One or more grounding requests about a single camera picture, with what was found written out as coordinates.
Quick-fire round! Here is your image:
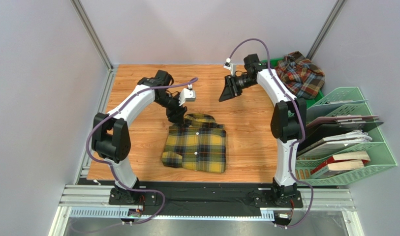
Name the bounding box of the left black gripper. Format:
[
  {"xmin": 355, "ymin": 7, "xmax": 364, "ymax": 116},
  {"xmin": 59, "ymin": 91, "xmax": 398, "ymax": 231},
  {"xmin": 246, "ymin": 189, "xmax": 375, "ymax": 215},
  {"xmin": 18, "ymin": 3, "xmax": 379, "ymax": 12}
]
[{"xmin": 155, "ymin": 92, "xmax": 188, "ymax": 125}]

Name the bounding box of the yellow plaid long sleeve shirt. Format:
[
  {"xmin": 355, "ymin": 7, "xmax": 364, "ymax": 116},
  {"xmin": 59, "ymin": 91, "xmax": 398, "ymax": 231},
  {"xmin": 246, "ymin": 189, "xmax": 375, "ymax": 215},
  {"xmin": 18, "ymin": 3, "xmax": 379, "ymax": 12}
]
[{"xmin": 161, "ymin": 113, "xmax": 227, "ymax": 174}]

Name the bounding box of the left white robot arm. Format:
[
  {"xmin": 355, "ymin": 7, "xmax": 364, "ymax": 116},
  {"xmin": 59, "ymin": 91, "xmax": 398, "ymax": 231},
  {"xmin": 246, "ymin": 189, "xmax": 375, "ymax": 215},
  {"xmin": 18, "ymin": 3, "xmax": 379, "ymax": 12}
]
[{"xmin": 86, "ymin": 70, "xmax": 187, "ymax": 204}]

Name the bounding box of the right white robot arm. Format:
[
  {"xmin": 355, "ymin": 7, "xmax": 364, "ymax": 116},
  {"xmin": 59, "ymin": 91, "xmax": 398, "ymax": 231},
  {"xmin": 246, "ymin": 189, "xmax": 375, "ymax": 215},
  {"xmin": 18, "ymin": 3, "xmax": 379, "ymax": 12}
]
[{"xmin": 219, "ymin": 54, "xmax": 307, "ymax": 199}]

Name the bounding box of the white paper stack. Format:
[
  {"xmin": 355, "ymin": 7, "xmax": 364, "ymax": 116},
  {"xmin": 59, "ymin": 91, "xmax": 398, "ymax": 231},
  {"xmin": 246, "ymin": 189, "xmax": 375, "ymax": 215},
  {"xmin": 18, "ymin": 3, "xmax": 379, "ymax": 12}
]
[{"xmin": 297, "ymin": 130, "xmax": 373, "ymax": 160}]

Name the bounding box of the green plastic bin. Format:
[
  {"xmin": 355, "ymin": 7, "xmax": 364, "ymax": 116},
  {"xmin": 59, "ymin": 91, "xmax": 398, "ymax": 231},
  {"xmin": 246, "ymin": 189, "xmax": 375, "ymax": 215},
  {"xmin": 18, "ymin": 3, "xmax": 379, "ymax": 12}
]
[{"xmin": 262, "ymin": 58, "xmax": 325, "ymax": 100}]

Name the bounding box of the red plaid shirt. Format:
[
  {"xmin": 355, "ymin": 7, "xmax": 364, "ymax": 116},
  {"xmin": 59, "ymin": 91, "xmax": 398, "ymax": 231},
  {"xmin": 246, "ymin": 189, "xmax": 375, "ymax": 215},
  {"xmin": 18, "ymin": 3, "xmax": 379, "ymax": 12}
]
[{"xmin": 274, "ymin": 51, "xmax": 326, "ymax": 100}]

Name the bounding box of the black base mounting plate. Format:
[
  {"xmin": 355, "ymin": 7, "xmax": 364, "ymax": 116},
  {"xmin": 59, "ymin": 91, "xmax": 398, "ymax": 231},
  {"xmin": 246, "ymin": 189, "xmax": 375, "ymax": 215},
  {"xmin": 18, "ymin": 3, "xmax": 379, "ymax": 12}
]
[{"xmin": 109, "ymin": 181, "xmax": 304, "ymax": 217}]

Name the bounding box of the dark clipboard folder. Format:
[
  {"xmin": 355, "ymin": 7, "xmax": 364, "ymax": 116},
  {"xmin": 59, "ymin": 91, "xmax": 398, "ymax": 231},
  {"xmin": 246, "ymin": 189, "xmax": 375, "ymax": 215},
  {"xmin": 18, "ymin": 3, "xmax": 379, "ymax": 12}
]
[{"xmin": 298, "ymin": 115, "xmax": 384, "ymax": 153}]

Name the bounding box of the green mesh file organizer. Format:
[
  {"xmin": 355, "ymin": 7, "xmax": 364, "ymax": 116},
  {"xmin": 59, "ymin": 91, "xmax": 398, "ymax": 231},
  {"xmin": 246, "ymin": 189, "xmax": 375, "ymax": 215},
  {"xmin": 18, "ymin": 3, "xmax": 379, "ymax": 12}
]
[{"xmin": 295, "ymin": 87, "xmax": 397, "ymax": 186}]

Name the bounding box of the red book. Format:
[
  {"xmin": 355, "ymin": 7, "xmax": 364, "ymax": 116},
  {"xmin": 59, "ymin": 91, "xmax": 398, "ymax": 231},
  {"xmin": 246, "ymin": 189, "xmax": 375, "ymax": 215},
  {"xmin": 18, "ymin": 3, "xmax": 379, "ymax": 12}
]
[{"xmin": 309, "ymin": 151, "xmax": 371, "ymax": 179}]

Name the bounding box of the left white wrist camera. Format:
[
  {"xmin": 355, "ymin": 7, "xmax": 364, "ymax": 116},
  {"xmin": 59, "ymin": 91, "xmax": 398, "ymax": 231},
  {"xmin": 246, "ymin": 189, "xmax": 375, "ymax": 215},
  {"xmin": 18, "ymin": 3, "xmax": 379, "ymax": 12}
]
[{"xmin": 179, "ymin": 85, "xmax": 196, "ymax": 106}]

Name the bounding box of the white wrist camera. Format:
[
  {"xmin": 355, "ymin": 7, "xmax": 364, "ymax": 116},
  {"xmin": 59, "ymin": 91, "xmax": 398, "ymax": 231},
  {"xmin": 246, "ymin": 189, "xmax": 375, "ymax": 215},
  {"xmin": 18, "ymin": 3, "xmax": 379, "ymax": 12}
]
[
  {"xmin": 179, "ymin": 85, "xmax": 196, "ymax": 106},
  {"xmin": 223, "ymin": 58, "xmax": 236, "ymax": 76}
]

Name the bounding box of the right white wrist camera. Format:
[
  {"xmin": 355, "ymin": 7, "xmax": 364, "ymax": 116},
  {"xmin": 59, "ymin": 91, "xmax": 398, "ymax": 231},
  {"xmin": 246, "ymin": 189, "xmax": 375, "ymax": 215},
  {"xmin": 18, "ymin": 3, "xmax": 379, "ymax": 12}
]
[{"xmin": 223, "ymin": 58, "xmax": 236, "ymax": 76}]

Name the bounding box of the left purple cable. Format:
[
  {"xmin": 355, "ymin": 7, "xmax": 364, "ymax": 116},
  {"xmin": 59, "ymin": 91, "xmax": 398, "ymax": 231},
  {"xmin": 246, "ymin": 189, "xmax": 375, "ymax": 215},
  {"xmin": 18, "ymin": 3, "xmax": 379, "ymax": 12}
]
[{"xmin": 86, "ymin": 77, "xmax": 199, "ymax": 227}]

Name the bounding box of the purple cable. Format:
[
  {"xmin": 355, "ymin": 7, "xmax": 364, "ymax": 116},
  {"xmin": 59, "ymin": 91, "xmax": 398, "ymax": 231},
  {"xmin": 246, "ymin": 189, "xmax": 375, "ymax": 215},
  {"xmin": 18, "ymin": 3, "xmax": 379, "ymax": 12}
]
[
  {"xmin": 86, "ymin": 77, "xmax": 199, "ymax": 227},
  {"xmin": 228, "ymin": 38, "xmax": 315, "ymax": 229}
]

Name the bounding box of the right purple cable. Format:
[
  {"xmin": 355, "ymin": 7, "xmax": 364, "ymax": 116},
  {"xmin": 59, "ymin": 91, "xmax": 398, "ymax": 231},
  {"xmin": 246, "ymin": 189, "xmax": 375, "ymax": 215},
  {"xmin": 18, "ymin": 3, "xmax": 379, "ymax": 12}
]
[{"xmin": 228, "ymin": 38, "xmax": 315, "ymax": 229}]

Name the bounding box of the aluminium frame rail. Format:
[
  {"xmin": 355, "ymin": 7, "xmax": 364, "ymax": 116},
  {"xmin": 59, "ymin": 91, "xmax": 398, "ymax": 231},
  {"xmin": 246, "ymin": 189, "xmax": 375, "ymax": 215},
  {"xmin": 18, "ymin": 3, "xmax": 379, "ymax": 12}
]
[{"xmin": 49, "ymin": 181, "xmax": 364, "ymax": 236}]

